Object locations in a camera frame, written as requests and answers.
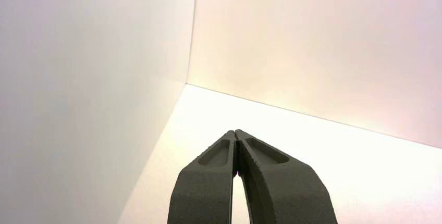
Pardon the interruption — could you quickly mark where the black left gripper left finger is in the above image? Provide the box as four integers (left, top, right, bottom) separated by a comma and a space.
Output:
167, 130, 238, 224

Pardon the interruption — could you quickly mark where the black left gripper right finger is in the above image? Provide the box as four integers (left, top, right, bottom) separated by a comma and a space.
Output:
235, 129, 339, 224

